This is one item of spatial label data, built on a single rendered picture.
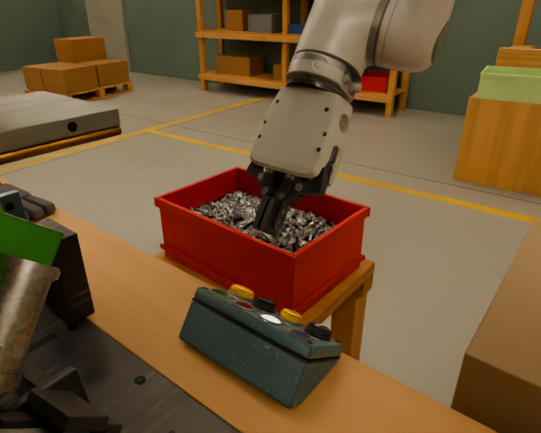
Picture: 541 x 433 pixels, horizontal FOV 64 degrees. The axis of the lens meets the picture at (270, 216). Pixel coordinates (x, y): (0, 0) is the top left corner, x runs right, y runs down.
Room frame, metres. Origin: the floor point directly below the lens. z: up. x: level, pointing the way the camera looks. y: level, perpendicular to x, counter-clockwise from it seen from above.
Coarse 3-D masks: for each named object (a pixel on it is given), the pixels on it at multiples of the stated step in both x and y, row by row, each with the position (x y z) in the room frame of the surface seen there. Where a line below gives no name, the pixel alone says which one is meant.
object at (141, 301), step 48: (96, 240) 0.59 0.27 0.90; (96, 288) 0.46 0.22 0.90; (144, 288) 0.46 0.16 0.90; (192, 288) 0.46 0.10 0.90; (144, 336) 0.37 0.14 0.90; (192, 384) 0.30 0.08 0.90; (240, 384) 0.30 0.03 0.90; (336, 384) 0.30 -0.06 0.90; (384, 384) 0.30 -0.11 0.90; (240, 432) 0.25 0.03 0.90; (288, 432) 0.25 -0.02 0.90; (336, 432) 0.25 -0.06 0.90; (384, 432) 0.25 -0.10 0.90; (432, 432) 0.25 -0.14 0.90; (480, 432) 0.25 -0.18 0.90
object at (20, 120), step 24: (24, 96) 0.53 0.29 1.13; (48, 96) 0.53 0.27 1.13; (0, 120) 0.41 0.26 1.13; (24, 120) 0.41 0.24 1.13; (48, 120) 0.41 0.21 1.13; (72, 120) 0.43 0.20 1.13; (96, 120) 0.44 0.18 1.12; (0, 144) 0.37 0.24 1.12; (24, 144) 0.39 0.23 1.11; (48, 144) 0.40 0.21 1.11; (72, 144) 0.42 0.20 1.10
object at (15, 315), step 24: (0, 264) 0.21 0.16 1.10; (24, 264) 0.21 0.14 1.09; (0, 288) 0.21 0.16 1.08; (24, 288) 0.21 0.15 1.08; (48, 288) 0.22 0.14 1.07; (0, 312) 0.20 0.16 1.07; (24, 312) 0.20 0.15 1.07; (0, 336) 0.19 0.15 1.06; (24, 336) 0.20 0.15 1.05; (0, 360) 0.18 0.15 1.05; (0, 384) 0.18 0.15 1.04
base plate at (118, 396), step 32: (64, 320) 0.40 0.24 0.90; (32, 352) 0.35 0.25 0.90; (64, 352) 0.35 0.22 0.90; (96, 352) 0.35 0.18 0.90; (128, 352) 0.35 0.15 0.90; (96, 384) 0.30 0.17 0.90; (128, 384) 0.30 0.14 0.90; (160, 384) 0.30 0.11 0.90; (128, 416) 0.27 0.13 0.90; (160, 416) 0.27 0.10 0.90; (192, 416) 0.27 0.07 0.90
